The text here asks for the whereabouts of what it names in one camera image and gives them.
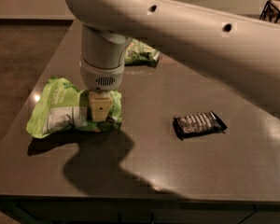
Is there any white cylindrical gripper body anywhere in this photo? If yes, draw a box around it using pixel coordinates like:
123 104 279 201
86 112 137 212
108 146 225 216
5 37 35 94
80 59 124 91

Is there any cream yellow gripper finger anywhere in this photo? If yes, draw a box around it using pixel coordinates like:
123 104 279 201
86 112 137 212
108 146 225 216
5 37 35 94
89 91 113 122

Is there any light green rice chip bag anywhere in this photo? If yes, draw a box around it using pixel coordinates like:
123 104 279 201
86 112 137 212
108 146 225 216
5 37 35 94
26 77 121 139

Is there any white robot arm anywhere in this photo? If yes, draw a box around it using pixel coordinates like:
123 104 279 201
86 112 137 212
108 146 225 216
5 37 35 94
65 0 280 119

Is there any green jalapeno chip bag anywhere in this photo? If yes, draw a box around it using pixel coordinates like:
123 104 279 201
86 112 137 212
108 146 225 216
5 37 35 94
124 39 160 67

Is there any black candy bar wrapper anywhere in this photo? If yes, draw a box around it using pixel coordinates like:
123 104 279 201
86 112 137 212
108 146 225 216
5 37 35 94
173 111 227 140

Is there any black wire basket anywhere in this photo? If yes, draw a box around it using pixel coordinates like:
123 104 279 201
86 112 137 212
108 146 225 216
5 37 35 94
259 0 280 24

